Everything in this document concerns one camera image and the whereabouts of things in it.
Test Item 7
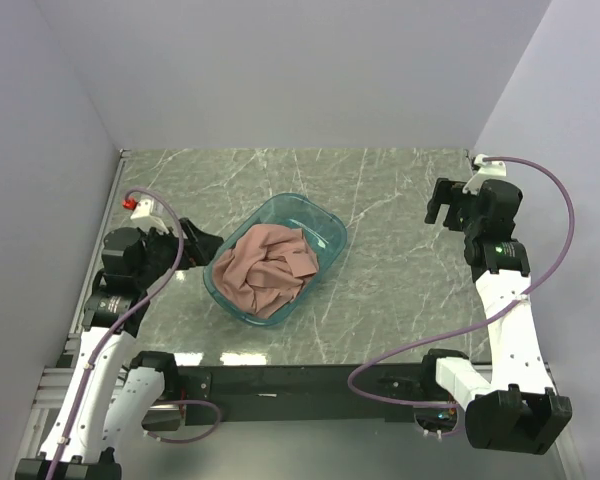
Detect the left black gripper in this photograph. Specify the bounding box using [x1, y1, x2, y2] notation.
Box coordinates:
[134, 217, 223, 288]

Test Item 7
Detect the teal transparent plastic bin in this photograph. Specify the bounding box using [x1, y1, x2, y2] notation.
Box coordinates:
[204, 193, 347, 326]

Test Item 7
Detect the pink printed t shirt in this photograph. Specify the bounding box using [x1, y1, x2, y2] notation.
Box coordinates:
[212, 224, 319, 320]

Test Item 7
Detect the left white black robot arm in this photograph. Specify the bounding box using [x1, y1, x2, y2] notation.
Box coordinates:
[15, 218, 223, 479]

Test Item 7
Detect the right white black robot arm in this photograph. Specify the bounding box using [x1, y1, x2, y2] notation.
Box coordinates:
[418, 178, 572, 455]

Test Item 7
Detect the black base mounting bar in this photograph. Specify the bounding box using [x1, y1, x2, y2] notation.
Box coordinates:
[159, 363, 450, 422]

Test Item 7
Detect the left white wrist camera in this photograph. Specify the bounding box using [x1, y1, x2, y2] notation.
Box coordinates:
[122, 196, 169, 233]

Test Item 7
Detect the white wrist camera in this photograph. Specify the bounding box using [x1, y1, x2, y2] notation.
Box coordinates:
[463, 154, 507, 196]
[122, 196, 169, 233]

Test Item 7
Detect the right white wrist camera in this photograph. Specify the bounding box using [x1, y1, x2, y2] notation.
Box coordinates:
[463, 154, 507, 196]

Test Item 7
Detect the aluminium extrusion rail frame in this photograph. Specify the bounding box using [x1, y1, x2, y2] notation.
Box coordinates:
[9, 149, 131, 479]

